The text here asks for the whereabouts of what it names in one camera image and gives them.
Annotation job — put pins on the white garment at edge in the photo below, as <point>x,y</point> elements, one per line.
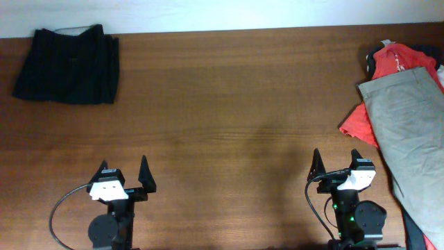
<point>441,74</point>

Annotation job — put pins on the dark garment under pile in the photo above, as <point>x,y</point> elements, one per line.
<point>414,229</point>

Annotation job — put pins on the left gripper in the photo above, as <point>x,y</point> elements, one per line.
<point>147,181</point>

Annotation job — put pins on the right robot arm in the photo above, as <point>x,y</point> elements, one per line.
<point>359,223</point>

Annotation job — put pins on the folded black garment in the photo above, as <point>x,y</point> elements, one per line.
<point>74,69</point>

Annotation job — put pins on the khaki shorts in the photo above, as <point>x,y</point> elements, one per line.
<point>406,113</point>

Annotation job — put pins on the red printed t-shirt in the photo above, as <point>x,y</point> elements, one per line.
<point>357,124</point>

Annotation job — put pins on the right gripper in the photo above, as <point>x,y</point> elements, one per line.
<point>317,167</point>

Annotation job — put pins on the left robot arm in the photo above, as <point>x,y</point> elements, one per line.
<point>114,229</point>

